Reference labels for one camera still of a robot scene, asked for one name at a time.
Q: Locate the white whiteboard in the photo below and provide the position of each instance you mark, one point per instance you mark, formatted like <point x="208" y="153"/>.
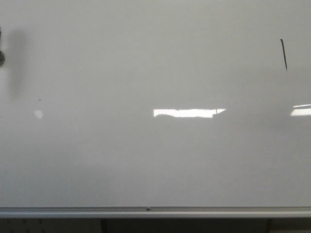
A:
<point x="155" y="103"/>

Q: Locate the round magnetic marker holder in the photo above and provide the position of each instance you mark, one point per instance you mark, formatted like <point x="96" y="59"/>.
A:
<point x="2" y="58"/>

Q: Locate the aluminium whiteboard tray rail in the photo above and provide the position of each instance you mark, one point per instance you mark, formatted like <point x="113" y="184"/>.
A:
<point x="155" y="212"/>

